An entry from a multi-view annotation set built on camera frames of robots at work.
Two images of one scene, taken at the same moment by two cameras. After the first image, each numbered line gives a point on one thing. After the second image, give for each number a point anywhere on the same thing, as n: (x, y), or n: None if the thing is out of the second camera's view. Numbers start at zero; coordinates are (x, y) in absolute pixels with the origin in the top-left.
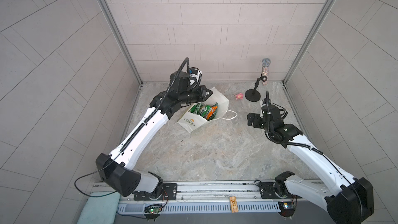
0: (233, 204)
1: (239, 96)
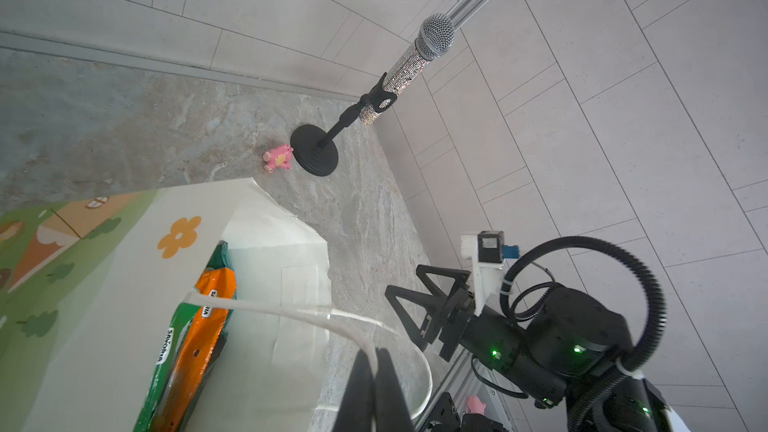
0: None
1: (278, 157)
